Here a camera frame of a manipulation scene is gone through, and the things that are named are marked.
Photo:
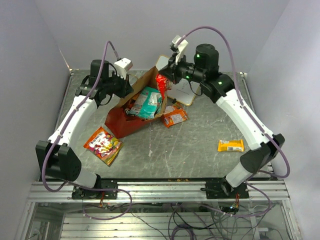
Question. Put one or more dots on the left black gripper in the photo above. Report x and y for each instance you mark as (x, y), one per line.
(127, 88)

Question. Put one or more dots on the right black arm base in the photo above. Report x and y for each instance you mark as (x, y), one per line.
(219, 189)

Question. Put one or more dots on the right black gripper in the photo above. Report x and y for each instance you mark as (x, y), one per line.
(171, 71)

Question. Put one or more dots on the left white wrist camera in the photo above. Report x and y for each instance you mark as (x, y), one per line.
(122, 67)

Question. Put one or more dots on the orange white snack pack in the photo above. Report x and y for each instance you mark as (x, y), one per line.
(174, 114)

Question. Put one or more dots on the aluminium frame rail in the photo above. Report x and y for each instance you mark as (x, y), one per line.
(162, 192)

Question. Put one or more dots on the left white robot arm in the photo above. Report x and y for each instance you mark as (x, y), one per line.
(56, 157)

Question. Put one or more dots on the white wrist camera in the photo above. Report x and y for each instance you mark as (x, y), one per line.
(178, 46)
(122, 67)

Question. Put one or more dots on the red brown paper bag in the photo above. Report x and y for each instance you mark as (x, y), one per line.
(121, 124)

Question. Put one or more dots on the colourful candy bag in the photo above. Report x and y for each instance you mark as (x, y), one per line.
(104, 146)

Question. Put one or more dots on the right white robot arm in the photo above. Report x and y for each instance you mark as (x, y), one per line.
(263, 144)

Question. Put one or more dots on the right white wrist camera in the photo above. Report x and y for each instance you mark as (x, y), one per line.
(178, 46)

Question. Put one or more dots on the teal snack pouch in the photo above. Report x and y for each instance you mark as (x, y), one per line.
(147, 104)

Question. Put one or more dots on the yellow snack bar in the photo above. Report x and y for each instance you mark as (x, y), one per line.
(230, 146)

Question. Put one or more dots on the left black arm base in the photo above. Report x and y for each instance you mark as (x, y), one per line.
(79, 193)

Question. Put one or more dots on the small whiteboard with writing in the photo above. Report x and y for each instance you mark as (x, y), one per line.
(183, 92)

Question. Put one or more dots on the small red snack bag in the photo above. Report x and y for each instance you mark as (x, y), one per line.
(163, 84)

